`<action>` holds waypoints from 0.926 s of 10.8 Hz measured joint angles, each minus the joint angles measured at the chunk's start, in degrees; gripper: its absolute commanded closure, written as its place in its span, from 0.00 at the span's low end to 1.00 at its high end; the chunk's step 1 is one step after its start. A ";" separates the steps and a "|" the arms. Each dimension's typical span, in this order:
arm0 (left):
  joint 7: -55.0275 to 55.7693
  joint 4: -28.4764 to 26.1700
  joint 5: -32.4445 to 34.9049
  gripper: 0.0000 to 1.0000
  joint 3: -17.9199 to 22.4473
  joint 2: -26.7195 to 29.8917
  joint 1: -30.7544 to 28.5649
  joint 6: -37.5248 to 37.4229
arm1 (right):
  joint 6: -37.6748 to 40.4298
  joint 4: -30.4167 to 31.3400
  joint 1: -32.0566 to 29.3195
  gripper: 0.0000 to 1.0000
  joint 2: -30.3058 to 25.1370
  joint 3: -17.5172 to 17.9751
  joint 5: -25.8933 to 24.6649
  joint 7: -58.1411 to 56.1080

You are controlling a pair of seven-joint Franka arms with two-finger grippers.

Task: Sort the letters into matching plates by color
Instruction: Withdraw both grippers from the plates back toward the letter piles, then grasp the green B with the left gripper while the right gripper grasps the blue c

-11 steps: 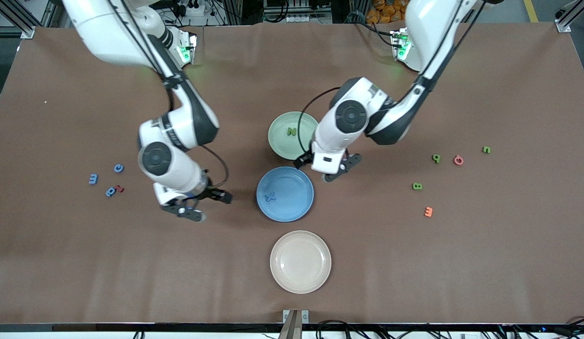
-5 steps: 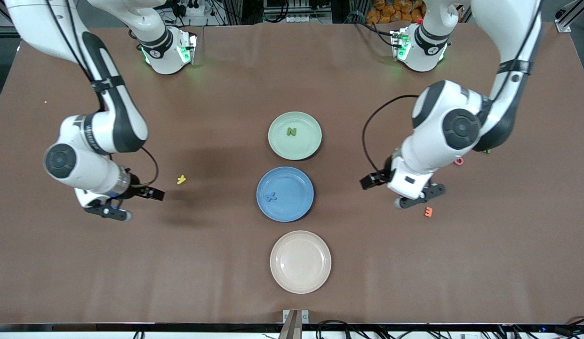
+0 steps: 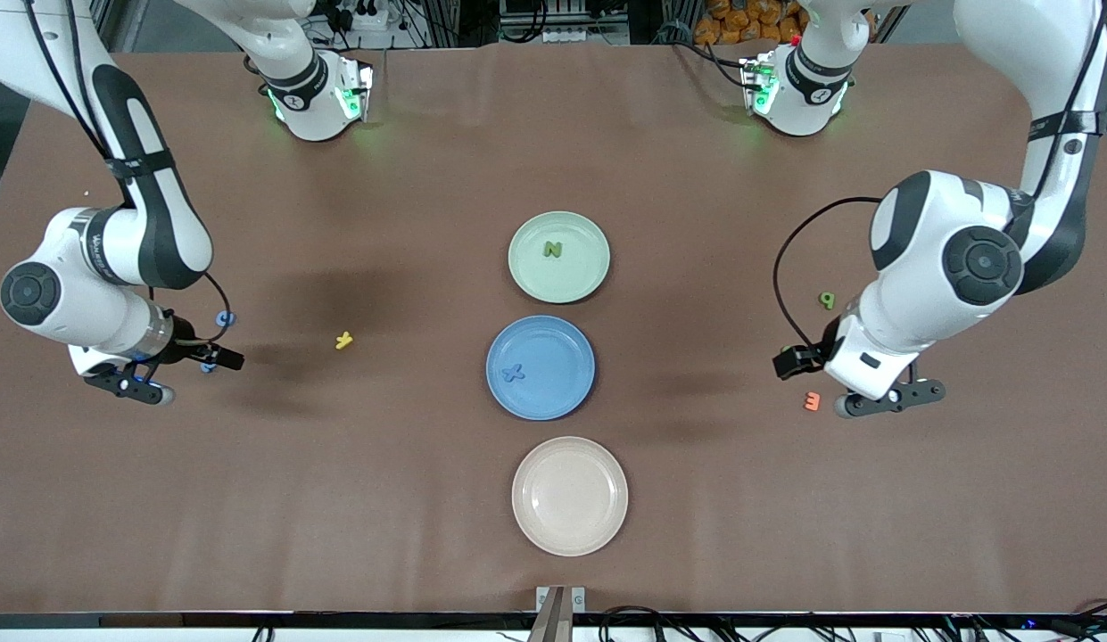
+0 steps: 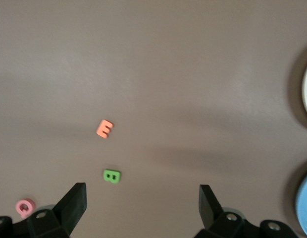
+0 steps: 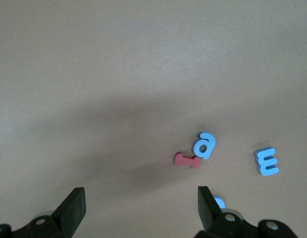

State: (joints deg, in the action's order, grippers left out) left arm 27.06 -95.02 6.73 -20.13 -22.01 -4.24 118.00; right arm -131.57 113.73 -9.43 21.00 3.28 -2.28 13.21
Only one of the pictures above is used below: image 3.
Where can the blue plate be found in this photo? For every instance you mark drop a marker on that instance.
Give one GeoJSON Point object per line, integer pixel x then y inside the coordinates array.
{"type": "Point", "coordinates": [553, 348]}

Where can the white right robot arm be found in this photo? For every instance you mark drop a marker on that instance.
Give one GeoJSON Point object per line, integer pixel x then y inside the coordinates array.
{"type": "Point", "coordinates": [71, 308]}

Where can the orange foam letter E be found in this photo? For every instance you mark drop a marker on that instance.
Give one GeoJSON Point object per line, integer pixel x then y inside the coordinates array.
{"type": "Point", "coordinates": [817, 402]}

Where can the yellow foam letter Y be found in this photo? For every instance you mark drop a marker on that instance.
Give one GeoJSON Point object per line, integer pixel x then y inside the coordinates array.
{"type": "Point", "coordinates": [343, 340]}

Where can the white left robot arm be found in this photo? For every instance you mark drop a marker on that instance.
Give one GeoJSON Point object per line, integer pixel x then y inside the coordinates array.
{"type": "Point", "coordinates": [919, 294]}

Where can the blue foam letter C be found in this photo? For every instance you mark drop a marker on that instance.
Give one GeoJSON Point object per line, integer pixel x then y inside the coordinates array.
{"type": "Point", "coordinates": [229, 318]}

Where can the white power strip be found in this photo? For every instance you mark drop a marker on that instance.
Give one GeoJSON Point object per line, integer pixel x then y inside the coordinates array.
{"type": "Point", "coordinates": [361, 13]}

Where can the bag of orange fruit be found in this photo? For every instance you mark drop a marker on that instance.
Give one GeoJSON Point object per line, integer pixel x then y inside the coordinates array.
{"type": "Point", "coordinates": [749, 22]}

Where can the black table edge rail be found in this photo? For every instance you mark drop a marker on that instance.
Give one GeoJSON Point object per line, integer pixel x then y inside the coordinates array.
{"type": "Point", "coordinates": [250, 619]}

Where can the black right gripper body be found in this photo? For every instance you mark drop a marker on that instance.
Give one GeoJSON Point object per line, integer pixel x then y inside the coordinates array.
{"type": "Point", "coordinates": [190, 349]}

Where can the beige plate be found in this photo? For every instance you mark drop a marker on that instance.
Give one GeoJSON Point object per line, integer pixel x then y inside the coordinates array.
{"type": "Point", "coordinates": [570, 496]}

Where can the green foam letter N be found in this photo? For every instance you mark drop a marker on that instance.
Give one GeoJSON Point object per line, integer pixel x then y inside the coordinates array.
{"type": "Point", "coordinates": [553, 250]}

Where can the pale green plate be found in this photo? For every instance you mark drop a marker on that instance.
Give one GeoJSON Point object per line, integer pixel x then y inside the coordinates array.
{"type": "Point", "coordinates": [571, 276]}

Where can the blue foam letter X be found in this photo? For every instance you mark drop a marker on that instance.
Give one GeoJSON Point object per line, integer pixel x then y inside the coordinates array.
{"type": "Point", "coordinates": [514, 374]}

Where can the green foam letter q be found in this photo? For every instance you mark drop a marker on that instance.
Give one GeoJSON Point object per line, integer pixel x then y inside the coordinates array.
{"type": "Point", "coordinates": [828, 303]}

